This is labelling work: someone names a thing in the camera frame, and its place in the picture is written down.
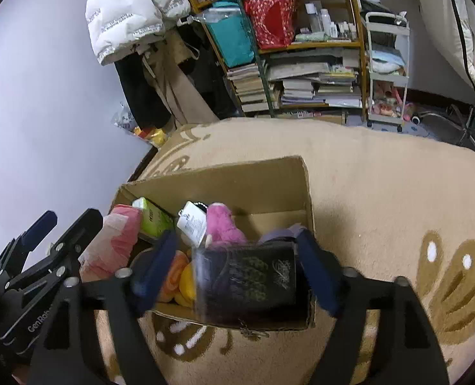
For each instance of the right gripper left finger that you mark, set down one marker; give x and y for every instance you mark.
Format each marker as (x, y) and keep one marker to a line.
(68, 350)

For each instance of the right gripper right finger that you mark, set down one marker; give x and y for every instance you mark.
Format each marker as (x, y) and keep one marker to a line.
(405, 348)

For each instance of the pink tissue pack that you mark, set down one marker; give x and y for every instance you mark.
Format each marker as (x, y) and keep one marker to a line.
(110, 249)

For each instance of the green tissue box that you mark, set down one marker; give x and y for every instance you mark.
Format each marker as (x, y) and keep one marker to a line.
(155, 221)

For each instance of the dark packaged item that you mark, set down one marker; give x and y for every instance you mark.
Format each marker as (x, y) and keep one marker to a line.
(259, 287)

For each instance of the pink plush bear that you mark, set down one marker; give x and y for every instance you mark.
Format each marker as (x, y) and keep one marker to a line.
(220, 228)

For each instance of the yellow plush toy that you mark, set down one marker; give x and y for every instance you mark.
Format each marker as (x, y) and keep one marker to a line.
(186, 294)

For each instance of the white-haired blindfolded plush doll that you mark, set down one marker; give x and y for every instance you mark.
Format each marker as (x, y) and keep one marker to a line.
(282, 233)

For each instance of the beige paw-print rug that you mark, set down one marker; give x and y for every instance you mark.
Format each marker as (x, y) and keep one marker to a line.
(386, 204)

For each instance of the brown cardboard box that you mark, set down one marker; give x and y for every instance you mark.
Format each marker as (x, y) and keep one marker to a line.
(263, 196)

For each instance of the beige hanging garment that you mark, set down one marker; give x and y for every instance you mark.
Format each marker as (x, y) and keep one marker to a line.
(179, 94)

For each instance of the stack of books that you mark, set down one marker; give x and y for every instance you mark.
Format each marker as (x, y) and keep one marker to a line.
(300, 79)

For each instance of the white puffer jacket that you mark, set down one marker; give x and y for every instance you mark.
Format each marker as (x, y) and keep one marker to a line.
(118, 28)

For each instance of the white rolling cart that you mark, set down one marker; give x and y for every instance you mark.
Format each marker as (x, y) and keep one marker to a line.
(387, 62)

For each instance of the wooden bookshelf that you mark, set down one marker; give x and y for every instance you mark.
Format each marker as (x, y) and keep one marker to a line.
(318, 24)

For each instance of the teal storage bag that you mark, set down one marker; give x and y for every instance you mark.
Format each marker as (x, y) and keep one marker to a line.
(226, 24)

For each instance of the red patterned bag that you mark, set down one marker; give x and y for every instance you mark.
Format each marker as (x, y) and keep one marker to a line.
(272, 22)

